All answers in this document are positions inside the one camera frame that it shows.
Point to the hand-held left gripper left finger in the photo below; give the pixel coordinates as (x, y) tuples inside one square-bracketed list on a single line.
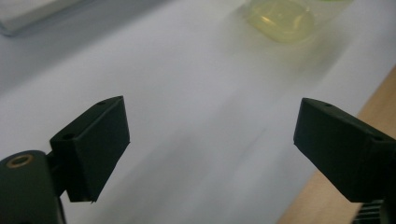
[(93, 149)]

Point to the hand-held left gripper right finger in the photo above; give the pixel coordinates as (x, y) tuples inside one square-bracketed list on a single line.
[(345, 155)]

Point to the translucent yellowish plastic container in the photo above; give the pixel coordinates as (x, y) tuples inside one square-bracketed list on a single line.
[(280, 20)]

